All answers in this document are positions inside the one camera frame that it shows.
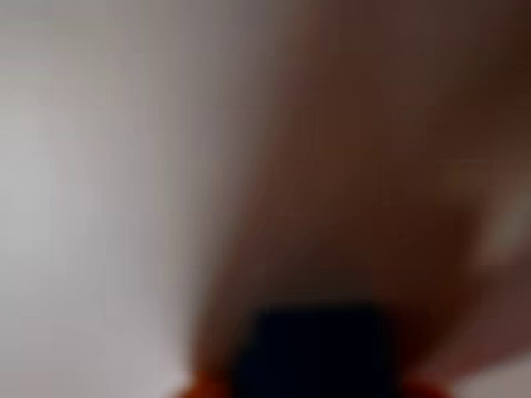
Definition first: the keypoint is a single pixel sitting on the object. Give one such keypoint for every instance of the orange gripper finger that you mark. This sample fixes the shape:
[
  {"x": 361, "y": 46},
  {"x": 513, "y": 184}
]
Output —
[{"x": 352, "y": 166}]

